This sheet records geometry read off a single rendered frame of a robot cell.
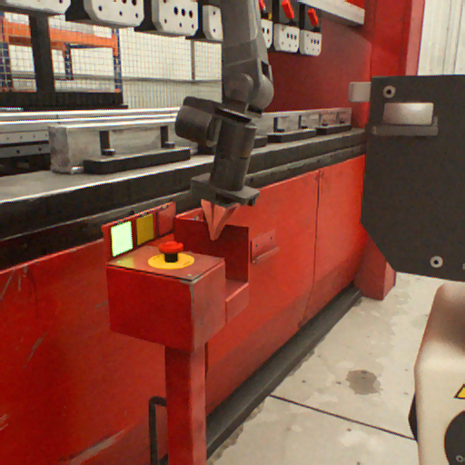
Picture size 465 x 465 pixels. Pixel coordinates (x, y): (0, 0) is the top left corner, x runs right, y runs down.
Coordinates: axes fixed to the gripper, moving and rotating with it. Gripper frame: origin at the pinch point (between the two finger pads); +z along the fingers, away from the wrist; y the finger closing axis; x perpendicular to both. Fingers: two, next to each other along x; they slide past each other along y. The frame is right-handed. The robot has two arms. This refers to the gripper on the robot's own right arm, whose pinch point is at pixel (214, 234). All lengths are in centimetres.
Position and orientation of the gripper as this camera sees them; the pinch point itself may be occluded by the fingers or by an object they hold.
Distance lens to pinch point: 82.7
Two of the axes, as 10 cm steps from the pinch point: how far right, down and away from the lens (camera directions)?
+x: -4.5, 2.6, -8.6
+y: -8.7, -3.5, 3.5
